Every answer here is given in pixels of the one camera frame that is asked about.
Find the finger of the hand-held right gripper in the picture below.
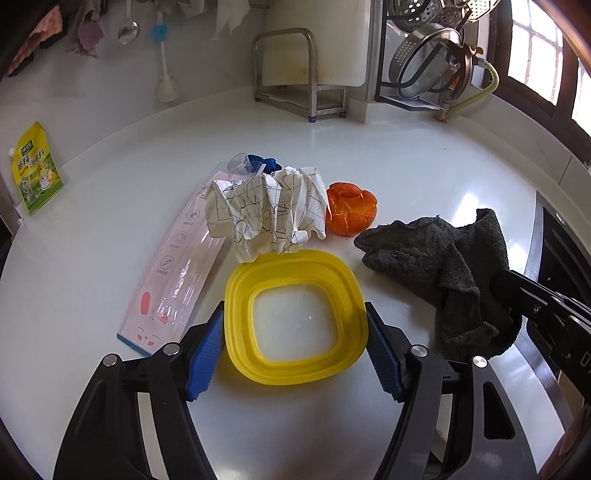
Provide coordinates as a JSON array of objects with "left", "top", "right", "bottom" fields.
[{"left": 492, "top": 270, "right": 591, "bottom": 325}]

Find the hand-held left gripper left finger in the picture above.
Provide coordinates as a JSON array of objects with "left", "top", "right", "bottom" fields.
[{"left": 54, "top": 300, "right": 227, "bottom": 480}]

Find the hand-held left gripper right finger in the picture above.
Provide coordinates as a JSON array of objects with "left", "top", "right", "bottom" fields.
[{"left": 364, "top": 301, "right": 539, "bottom": 480}]

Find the clear pink printed package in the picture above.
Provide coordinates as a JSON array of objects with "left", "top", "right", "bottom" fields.
[{"left": 117, "top": 161, "right": 237, "bottom": 357}]

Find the dark grey cloth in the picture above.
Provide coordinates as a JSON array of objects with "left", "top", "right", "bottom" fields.
[{"left": 355, "top": 209, "right": 523, "bottom": 361}]

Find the yellow plastic lid frame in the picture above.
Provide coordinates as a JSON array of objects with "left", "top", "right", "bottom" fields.
[{"left": 224, "top": 249, "right": 370, "bottom": 384}]

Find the orange peel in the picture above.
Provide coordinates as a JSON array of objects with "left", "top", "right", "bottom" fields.
[{"left": 325, "top": 182, "right": 378, "bottom": 236}]

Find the white checked paper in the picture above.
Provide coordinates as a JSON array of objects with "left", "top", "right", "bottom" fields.
[{"left": 205, "top": 166, "right": 329, "bottom": 264}]

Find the blue plastic scrap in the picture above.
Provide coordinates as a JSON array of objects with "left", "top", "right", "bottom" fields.
[{"left": 247, "top": 154, "right": 283, "bottom": 176}]

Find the black kitchen sink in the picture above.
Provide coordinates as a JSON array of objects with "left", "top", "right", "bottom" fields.
[{"left": 524, "top": 189, "right": 591, "bottom": 296}]

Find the dark framed window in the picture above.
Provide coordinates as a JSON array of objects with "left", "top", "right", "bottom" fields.
[{"left": 489, "top": 0, "right": 591, "bottom": 134}]

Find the yellow seasoning pouch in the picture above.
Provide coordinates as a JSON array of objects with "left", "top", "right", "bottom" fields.
[{"left": 8, "top": 121, "right": 64, "bottom": 216}]

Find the perforated steel colander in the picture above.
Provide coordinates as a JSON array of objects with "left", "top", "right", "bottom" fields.
[{"left": 390, "top": 28, "right": 444, "bottom": 90}]

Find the black lid rack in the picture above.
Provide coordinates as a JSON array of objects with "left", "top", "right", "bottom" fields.
[{"left": 373, "top": 0, "right": 467, "bottom": 112}]

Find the metal cutting board rack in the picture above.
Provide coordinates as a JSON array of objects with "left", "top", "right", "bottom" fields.
[{"left": 252, "top": 28, "right": 348, "bottom": 123}]

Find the steel steamer tray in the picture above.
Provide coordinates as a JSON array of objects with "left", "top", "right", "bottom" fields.
[{"left": 388, "top": 0, "right": 499, "bottom": 33}]

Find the white cutting board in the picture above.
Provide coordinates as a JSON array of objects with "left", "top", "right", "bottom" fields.
[{"left": 265, "top": 0, "right": 370, "bottom": 88}]

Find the metal ladle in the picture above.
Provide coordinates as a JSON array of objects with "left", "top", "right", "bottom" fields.
[{"left": 117, "top": 0, "right": 140, "bottom": 45}]

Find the white hanging cloth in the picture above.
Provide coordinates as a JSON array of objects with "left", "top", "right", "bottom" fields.
[{"left": 185, "top": 0, "right": 257, "bottom": 38}]

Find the grey purple cloth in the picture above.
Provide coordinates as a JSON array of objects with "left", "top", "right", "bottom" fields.
[{"left": 69, "top": 0, "right": 105, "bottom": 58}]

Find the yellow gas hose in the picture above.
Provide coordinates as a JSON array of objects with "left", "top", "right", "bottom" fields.
[{"left": 436, "top": 60, "right": 502, "bottom": 123}]

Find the glass lid with brown handle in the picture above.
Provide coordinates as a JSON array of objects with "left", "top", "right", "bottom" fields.
[{"left": 397, "top": 25, "right": 478, "bottom": 100}]

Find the blue handled bottle brush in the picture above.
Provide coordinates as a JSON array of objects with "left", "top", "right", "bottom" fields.
[{"left": 152, "top": 9, "right": 181, "bottom": 103}]

